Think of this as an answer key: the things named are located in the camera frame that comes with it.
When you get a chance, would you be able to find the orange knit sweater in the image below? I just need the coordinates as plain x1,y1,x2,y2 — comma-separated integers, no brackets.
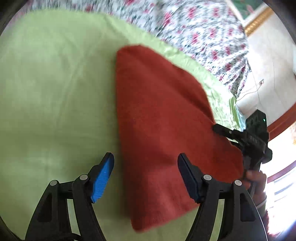
116,45,243,232

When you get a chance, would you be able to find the person's right hand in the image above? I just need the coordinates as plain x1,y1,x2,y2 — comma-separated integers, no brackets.
242,170,267,205

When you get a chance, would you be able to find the floral rose quilt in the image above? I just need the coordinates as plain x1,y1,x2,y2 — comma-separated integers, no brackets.
27,0,251,98

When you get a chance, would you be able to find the light green bed sheet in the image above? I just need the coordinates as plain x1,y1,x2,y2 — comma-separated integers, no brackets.
1,10,239,240

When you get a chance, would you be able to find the gold picture frame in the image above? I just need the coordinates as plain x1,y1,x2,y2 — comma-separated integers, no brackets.
226,0,273,36

